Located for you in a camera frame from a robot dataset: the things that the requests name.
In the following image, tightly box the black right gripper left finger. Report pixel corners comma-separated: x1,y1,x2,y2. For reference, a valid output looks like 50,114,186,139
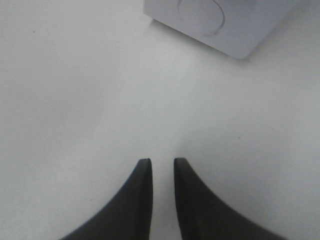
63,158,153,240

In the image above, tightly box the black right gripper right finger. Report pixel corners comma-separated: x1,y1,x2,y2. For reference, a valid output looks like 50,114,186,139
173,157,282,240

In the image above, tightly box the white microwave oven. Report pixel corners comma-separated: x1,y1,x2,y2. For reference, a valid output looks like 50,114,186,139
143,0,298,59

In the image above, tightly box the round white door button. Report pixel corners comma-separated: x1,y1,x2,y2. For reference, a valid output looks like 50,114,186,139
177,0,226,37

